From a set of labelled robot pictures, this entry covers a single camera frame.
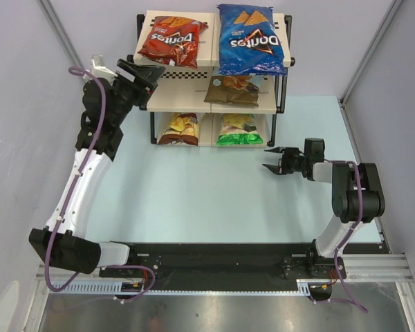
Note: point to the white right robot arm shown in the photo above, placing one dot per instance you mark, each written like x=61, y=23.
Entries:
x=357, y=199

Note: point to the blue Doritos bag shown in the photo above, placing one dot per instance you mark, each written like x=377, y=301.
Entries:
x=248, y=44

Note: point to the beige three-tier black-framed shelf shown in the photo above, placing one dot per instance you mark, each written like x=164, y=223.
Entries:
x=183, y=90

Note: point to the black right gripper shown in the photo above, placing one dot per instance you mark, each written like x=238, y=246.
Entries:
x=283, y=167

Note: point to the green Chuba cassava chips bag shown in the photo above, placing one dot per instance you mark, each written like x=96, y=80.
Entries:
x=238, y=129

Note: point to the brown Chuba chips bag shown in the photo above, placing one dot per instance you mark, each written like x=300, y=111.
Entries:
x=181, y=129

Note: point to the white slotted cable duct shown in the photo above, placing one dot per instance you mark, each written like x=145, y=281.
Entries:
x=105, y=287

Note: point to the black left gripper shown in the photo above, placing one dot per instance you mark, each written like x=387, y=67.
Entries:
x=149, y=76

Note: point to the light blue brown chips bag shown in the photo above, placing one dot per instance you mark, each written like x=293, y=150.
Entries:
x=235, y=90

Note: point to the red Doritos bag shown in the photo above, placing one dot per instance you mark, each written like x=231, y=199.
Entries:
x=173, y=41

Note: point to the aluminium frame rail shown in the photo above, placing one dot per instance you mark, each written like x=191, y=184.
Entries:
x=377, y=268

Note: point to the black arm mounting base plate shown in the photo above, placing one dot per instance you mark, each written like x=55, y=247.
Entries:
x=226, y=267

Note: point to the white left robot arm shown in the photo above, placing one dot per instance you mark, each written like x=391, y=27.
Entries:
x=62, y=242

